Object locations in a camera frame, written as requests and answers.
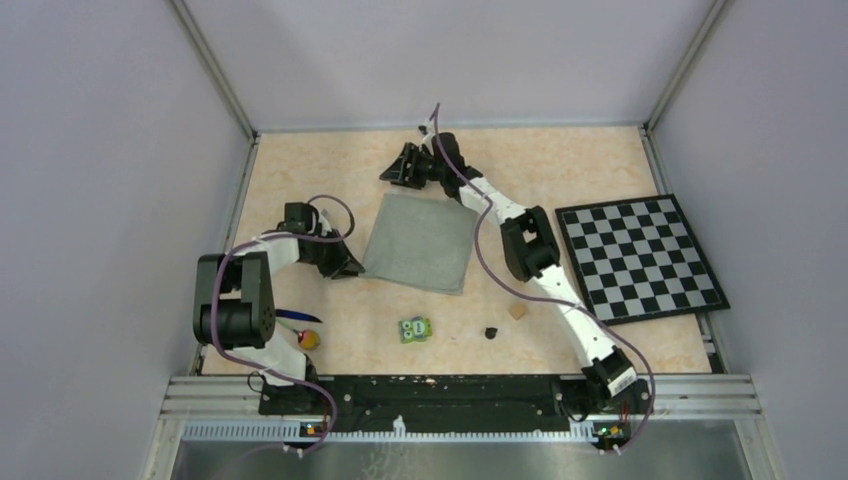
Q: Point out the blue pen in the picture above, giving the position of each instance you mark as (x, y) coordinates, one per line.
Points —
(296, 315)

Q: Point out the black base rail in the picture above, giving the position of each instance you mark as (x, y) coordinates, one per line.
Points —
(452, 404)

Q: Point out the red yellow ball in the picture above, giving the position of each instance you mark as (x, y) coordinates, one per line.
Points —
(308, 340)

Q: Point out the grey-green cloth napkin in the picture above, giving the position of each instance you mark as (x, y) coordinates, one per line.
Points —
(421, 243)

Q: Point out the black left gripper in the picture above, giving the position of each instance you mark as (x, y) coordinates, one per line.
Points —
(342, 263)

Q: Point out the small tan wooden block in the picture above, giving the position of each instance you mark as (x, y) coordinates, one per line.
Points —
(518, 310)

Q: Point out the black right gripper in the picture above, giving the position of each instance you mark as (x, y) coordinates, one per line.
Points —
(401, 175)

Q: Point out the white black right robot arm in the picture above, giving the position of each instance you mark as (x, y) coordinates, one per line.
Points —
(530, 251)

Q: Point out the black white checkerboard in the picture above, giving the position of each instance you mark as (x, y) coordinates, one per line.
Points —
(638, 259)

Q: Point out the green owl toy block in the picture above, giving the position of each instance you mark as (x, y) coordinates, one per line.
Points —
(416, 329)

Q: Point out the aluminium frame rail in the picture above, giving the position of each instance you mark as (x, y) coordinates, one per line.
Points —
(225, 408)

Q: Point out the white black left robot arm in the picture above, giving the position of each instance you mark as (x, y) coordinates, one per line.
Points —
(234, 310)

